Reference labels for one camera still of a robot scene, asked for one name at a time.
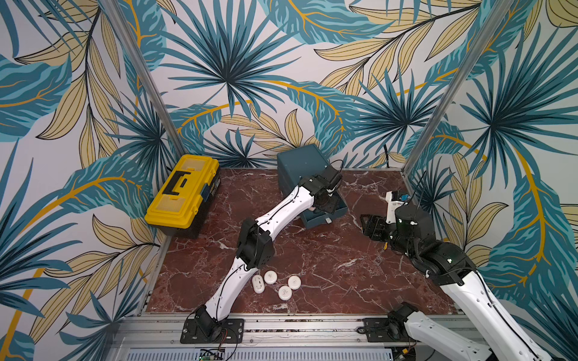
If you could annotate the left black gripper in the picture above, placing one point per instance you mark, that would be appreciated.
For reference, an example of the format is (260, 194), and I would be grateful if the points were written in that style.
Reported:
(333, 205)

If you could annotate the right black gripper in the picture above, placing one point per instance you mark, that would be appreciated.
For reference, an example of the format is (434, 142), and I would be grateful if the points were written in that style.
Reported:
(377, 226)

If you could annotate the teal drawer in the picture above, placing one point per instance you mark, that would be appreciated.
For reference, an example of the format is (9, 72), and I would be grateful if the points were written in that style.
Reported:
(316, 218)

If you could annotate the teal drawer cabinet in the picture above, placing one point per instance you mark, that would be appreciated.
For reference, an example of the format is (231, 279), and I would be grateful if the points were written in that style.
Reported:
(298, 163)

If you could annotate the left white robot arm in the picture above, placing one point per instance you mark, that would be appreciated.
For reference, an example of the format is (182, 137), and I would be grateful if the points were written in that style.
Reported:
(256, 245)

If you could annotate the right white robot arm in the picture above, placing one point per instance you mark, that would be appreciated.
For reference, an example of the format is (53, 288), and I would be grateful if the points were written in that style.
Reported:
(447, 266)

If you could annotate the white round case right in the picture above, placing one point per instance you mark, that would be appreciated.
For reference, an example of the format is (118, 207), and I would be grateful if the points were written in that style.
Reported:
(294, 282)

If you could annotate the white round case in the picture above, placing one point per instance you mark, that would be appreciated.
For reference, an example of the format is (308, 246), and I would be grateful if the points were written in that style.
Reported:
(270, 277)
(294, 282)
(285, 293)

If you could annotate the white round case upper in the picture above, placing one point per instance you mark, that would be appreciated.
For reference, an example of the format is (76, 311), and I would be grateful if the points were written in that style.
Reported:
(270, 277)

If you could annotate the white round case lower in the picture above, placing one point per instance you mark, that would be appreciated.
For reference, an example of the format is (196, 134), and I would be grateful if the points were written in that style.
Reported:
(285, 293)

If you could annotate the white oval earphone case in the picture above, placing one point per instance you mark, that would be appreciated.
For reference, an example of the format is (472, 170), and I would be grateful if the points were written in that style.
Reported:
(258, 284)

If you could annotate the yellow black toolbox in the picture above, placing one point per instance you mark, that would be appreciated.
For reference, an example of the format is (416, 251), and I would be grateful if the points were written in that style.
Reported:
(182, 204)

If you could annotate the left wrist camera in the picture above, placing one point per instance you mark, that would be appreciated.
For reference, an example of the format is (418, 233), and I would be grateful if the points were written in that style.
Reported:
(331, 176)

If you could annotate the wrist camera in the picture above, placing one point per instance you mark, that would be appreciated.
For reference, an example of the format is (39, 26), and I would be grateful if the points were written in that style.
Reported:
(331, 176)
(394, 200)

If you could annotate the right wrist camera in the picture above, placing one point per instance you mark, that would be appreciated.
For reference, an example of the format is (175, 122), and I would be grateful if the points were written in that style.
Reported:
(394, 200)

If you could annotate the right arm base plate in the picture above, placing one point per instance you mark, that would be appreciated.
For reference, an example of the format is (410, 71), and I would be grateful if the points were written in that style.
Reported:
(384, 330)

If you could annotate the aluminium front rail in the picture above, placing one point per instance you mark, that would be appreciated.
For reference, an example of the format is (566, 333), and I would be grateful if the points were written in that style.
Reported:
(297, 337)

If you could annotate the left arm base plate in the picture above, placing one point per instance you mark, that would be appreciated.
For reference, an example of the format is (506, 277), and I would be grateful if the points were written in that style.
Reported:
(229, 331)

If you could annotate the right aluminium frame post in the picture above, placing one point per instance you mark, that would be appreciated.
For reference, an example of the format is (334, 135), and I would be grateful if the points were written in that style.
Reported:
(498, 12)

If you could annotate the aluminium frame post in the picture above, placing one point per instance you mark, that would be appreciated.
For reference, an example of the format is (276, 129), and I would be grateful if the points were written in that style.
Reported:
(119, 24)
(498, 12)

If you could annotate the left aluminium frame post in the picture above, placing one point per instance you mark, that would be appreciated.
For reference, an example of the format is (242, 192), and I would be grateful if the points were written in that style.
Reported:
(119, 24)

